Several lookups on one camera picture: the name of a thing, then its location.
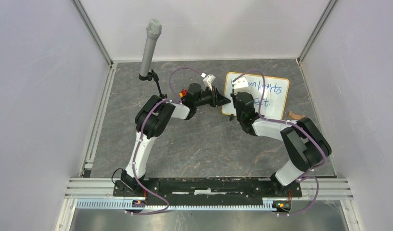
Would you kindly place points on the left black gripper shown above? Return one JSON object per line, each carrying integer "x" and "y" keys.
{"x": 217, "y": 99}

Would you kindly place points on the white whiteboard with wooden frame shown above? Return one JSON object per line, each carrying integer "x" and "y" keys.
{"x": 269, "y": 94}

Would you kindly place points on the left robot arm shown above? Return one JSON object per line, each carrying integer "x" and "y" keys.
{"x": 151, "y": 122}

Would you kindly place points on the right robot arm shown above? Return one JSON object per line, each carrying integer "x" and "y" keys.
{"x": 307, "y": 148}

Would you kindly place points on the colourful toy brick car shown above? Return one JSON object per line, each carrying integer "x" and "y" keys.
{"x": 183, "y": 93}

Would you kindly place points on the black microphone tripod stand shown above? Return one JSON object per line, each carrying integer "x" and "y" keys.
{"x": 152, "y": 75}

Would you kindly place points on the curved wooden piece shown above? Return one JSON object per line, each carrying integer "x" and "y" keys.
{"x": 294, "y": 116}

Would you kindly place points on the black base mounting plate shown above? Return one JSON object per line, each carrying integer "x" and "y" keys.
{"x": 208, "y": 191}

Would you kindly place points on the grey microphone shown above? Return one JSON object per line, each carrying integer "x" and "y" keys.
{"x": 153, "y": 31}

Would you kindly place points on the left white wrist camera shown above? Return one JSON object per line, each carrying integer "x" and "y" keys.
{"x": 208, "y": 79}

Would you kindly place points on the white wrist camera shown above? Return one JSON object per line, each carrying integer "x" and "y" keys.
{"x": 240, "y": 85}
{"x": 208, "y": 79}

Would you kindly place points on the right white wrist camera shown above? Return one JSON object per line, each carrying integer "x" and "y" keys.
{"x": 240, "y": 85}

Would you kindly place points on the aluminium frame rail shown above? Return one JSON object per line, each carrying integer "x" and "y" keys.
{"x": 325, "y": 189}

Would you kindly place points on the slotted cable duct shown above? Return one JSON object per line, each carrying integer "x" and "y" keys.
{"x": 134, "y": 206}

